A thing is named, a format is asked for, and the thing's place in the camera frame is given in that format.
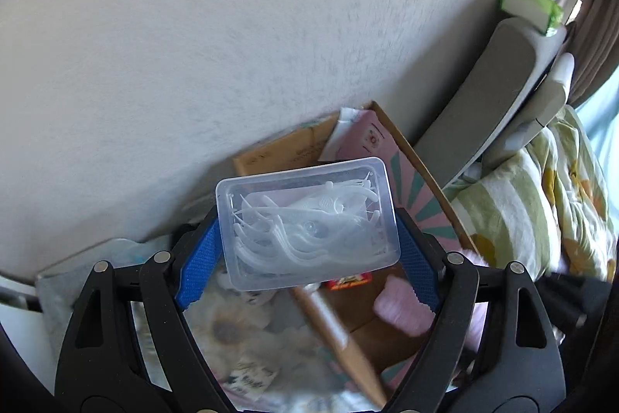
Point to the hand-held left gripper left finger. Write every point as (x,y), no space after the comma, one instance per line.
(198,258)

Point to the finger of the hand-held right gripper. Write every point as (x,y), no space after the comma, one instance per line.
(575,297)

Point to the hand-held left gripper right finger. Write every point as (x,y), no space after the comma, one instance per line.
(417,259)

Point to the pink striped cardboard box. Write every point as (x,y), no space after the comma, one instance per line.
(425,195)

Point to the clear plastic floss pick box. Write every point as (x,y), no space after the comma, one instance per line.
(309,224)

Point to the white printed packet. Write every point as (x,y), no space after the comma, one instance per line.
(252,375)

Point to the pink fluffy item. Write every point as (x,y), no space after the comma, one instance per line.
(399,304)

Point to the red label packet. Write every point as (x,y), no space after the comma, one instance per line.
(348,281)

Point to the light blue floral cloth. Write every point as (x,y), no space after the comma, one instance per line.
(232,335)

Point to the green striped floral quilt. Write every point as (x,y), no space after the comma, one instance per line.
(522,210)

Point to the pink packet with white edge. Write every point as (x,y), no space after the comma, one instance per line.
(360,137)

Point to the brown curtain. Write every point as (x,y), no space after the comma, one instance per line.
(599,45)

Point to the green tissue pack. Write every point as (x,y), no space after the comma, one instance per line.
(529,4)

